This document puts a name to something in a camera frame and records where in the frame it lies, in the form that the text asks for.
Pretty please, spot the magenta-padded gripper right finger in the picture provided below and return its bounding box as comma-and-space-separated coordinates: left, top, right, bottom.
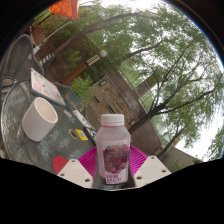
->
128, 144, 172, 188

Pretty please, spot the flat round red coaster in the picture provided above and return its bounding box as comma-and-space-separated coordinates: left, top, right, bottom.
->
52, 155, 70, 175

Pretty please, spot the orange parasol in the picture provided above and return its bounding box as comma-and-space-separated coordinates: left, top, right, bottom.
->
49, 0, 81, 22

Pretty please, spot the small yellow card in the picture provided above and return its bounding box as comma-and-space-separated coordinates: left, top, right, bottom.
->
74, 128, 89, 141

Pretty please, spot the potted green plant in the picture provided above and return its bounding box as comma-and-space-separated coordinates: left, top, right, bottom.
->
54, 74, 95, 112

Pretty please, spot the pink drink bottle white cap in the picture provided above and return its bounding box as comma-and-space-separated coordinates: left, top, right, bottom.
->
95, 113, 132, 186

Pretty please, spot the small tape ring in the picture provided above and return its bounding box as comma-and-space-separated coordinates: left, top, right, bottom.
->
68, 128, 79, 140

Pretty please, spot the dark board with cards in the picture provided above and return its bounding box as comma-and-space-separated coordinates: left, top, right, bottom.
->
71, 109, 98, 144

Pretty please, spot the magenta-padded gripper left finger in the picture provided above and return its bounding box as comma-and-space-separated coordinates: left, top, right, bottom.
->
56, 146, 99, 189

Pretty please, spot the wooden lamp post white globe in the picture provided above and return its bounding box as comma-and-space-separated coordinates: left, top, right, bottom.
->
60, 49, 108, 86

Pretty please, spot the white cup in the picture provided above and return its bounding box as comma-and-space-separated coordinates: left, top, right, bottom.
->
21, 96, 59, 143

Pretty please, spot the blue yellow striped pole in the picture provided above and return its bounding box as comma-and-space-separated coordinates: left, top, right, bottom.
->
38, 52, 55, 67

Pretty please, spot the white picture book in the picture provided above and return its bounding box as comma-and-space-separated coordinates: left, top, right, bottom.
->
29, 67, 67, 107

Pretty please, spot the grey mesh metal chair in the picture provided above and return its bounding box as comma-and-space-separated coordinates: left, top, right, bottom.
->
1, 33, 45, 88

